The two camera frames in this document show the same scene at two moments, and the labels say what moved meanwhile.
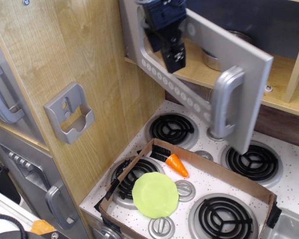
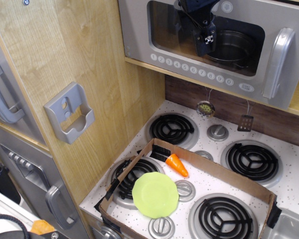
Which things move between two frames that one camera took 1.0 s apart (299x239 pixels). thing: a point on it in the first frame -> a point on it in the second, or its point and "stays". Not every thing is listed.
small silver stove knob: (205, 154) stays
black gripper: (162, 19) -> (200, 11)
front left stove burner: (123, 195) stays
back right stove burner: (262, 164) stays
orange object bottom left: (41, 227) stays
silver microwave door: (227, 80) -> (257, 48)
